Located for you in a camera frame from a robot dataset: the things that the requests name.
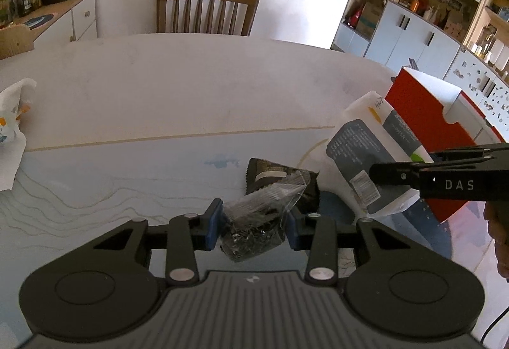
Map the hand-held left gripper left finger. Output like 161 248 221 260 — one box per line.
93 198 224 288

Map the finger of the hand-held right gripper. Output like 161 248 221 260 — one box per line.
368 158 509 201
430 143 509 166

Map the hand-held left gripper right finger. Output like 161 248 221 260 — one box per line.
284 209 411 288

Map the clear packet with dark contents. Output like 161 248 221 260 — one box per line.
220 170 310 263

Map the red cardboard box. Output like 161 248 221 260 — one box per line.
385 68 509 223

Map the grey and white tissue pack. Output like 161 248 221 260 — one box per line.
325 91 435 215

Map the white marble desktop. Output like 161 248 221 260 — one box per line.
0 32 458 334

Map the person's right hand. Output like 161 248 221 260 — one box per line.
483 201 509 279

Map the dark brown snack packet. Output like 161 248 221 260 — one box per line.
245 157 321 214

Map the white cabinet with stickers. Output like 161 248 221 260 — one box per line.
443 47 509 124

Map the cardboard box on shelf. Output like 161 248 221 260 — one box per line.
355 2 383 36

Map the red item on shelf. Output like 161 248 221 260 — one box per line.
343 4 365 28

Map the white paper napkin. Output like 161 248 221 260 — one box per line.
0 130 28 192

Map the brown wooden chair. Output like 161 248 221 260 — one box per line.
156 0 260 38

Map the white soft tissue pack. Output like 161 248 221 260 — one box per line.
0 77 37 146

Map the wood-topped white side cabinet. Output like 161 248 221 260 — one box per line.
0 0 98 61

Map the round blue coaster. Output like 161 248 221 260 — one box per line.
23 13 55 28

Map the black cable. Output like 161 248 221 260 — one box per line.
480 306 509 346

